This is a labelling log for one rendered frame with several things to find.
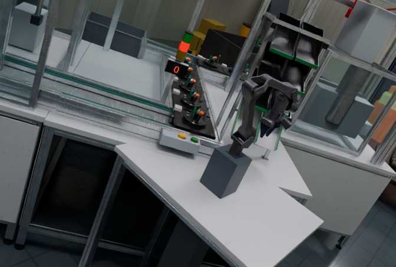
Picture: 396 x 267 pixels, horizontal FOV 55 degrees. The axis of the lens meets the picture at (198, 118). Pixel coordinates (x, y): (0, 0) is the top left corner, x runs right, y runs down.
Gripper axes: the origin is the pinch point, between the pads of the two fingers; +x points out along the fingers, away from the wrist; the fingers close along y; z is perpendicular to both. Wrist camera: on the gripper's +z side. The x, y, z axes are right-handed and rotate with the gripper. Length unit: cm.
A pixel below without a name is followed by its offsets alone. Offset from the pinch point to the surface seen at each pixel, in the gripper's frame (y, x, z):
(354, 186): 157, 37, 46
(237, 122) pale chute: 26.7, 10.1, -24.6
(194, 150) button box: -3.3, 27.4, -28.3
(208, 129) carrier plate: 16.7, 20.1, -34.3
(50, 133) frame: -47, 46, -83
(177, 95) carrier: 33, 17, -71
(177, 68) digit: 7, -4, -63
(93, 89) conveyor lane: -15, 26, -95
